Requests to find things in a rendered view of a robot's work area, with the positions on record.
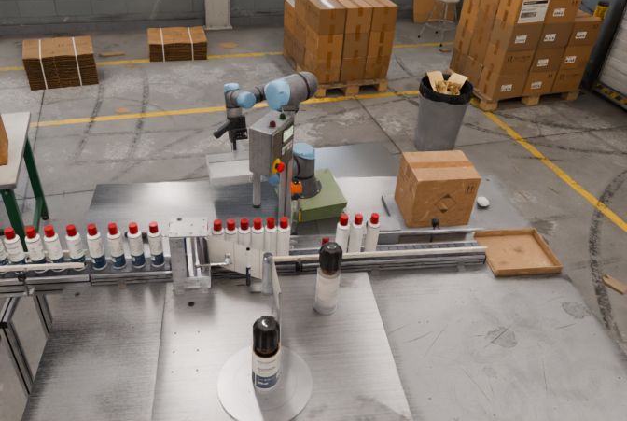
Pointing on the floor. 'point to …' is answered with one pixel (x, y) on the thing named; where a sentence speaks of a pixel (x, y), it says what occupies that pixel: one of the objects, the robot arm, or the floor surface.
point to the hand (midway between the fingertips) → (233, 155)
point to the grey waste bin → (438, 125)
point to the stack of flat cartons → (60, 63)
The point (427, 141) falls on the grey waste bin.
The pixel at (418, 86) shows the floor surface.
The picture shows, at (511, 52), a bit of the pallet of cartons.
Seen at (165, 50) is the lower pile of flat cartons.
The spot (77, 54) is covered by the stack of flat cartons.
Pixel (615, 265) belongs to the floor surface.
